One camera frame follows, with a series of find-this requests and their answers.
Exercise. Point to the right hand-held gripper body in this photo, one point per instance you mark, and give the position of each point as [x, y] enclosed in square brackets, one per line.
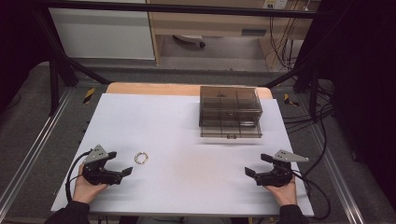
[277, 175]

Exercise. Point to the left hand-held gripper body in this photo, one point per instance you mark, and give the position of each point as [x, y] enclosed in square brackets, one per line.
[99, 174]

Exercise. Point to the transparent brown drawer box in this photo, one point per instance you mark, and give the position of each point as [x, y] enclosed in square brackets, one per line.
[230, 112]

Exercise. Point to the person's right hand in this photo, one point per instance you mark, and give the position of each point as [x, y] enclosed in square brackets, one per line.
[285, 194]

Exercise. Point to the person's left hand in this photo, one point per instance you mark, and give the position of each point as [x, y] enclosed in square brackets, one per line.
[84, 190]

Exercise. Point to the yellow black floor tape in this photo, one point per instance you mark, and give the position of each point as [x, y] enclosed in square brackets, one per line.
[290, 100]
[89, 95]

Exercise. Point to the white cabinet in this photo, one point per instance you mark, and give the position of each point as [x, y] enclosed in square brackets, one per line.
[102, 32]

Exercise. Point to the office chair base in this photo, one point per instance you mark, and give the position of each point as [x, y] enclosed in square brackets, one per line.
[190, 39]

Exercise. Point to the wooden desk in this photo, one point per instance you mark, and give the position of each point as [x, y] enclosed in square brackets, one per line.
[218, 25]

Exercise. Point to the white power strip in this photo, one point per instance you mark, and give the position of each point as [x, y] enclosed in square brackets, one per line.
[275, 3]

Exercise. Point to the aluminium floor rail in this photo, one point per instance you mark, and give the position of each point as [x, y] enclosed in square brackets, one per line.
[337, 180]
[37, 146]

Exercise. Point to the black metal frame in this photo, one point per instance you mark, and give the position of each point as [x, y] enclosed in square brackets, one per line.
[174, 8]

